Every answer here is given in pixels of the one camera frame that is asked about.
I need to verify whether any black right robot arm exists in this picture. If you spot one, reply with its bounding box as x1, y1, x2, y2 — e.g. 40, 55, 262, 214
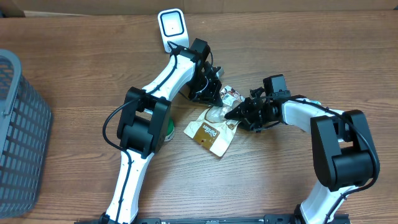
225, 74, 381, 223

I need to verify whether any grey plastic mesh basket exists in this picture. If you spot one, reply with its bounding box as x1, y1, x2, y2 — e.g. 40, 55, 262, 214
1, 49, 53, 219

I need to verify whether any white barcode scanner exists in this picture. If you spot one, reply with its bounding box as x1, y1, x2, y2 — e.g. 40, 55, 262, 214
157, 8, 189, 53

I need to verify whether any brown cardboard backdrop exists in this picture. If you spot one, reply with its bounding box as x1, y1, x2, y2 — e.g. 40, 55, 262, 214
1, 0, 397, 17

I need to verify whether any green lid jar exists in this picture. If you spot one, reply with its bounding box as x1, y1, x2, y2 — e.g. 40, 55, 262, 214
164, 118, 175, 142

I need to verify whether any teal wet wipes pack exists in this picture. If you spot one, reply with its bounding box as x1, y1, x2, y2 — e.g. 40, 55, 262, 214
309, 100, 322, 105

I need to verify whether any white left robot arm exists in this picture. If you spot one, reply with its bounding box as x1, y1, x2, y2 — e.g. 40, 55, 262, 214
99, 39, 223, 223

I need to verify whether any brown Pantree snack pouch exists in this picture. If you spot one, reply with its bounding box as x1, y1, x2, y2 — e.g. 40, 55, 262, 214
184, 85, 245, 157

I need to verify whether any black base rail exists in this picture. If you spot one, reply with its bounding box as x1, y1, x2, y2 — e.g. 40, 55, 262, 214
130, 213, 351, 224

